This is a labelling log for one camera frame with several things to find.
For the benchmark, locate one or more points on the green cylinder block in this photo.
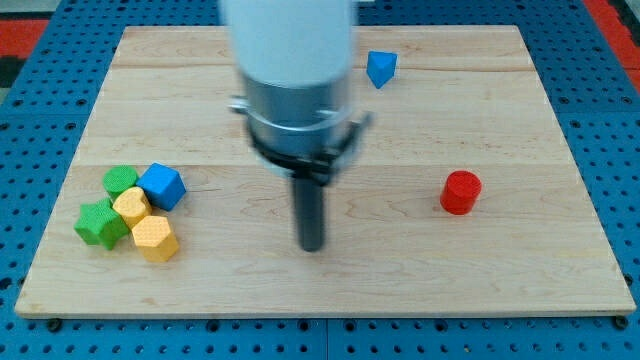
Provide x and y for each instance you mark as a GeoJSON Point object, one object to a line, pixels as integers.
{"type": "Point", "coordinates": [119, 179]}

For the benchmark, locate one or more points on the blue cube block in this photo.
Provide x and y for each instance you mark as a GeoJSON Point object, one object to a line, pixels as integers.
{"type": "Point", "coordinates": [163, 186]}

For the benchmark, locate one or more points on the light wooden board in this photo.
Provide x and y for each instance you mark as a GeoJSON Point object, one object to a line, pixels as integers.
{"type": "Point", "coordinates": [462, 98]}

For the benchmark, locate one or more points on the red cylinder block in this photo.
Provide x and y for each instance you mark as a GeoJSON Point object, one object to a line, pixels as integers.
{"type": "Point", "coordinates": [460, 192]}

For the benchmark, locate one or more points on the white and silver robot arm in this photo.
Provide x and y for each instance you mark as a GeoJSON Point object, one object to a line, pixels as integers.
{"type": "Point", "coordinates": [295, 60]}

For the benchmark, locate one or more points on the blue triangular prism block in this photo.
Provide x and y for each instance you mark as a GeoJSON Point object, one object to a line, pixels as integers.
{"type": "Point", "coordinates": [381, 67]}

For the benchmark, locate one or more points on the yellow hexagon block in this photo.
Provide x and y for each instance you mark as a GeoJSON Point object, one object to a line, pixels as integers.
{"type": "Point", "coordinates": [155, 239]}

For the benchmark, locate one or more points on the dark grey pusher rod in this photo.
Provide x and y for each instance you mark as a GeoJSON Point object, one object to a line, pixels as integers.
{"type": "Point", "coordinates": [309, 214]}

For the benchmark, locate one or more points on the yellow heart block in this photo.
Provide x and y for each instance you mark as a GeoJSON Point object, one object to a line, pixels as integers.
{"type": "Point", "coordinates": [132, 205]}

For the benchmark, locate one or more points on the green star block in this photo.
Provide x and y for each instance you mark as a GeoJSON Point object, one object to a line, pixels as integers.
{"type": "Point", "coordinates": [100, 224]}

